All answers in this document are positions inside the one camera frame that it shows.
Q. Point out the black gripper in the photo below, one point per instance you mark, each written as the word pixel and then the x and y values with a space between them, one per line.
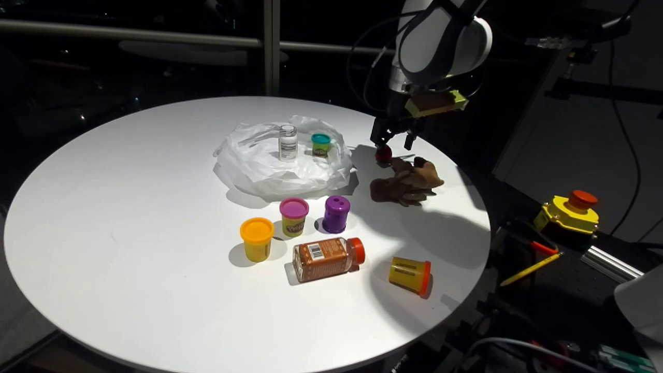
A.
pixel 394 119

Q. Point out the teal lid playdough tub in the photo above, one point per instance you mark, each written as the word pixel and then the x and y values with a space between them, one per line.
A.
pixel 322 143

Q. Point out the purple playdough tub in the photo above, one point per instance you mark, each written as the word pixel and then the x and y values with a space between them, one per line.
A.
pixel 337 213

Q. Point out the white pill bottle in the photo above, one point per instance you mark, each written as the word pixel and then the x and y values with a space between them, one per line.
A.
pixel 289 142

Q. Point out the magenta lid playdough tub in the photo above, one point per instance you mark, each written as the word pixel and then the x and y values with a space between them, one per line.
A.
pixel 293 216

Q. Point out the orange lid playdough tub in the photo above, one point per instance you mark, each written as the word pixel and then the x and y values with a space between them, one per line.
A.
pixel 258 234

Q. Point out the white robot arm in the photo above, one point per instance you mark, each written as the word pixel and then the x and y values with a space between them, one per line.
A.
pixel 437 42

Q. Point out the white plastic bag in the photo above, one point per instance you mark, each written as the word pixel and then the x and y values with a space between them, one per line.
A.
pixel 250 163

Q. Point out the lying red lid yellow tub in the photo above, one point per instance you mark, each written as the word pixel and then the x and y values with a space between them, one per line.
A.
pixel 411 273

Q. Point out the red lid spice jar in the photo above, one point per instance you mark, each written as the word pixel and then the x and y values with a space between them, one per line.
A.
pixel 329 257

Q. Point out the metal window railing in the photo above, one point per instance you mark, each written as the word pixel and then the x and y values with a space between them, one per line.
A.
pixel 94 32

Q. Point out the yellow emergency stop button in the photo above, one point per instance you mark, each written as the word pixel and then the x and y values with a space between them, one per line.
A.
pixel 574 212

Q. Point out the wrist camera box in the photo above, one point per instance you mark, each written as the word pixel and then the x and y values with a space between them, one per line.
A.
pixel 431 103

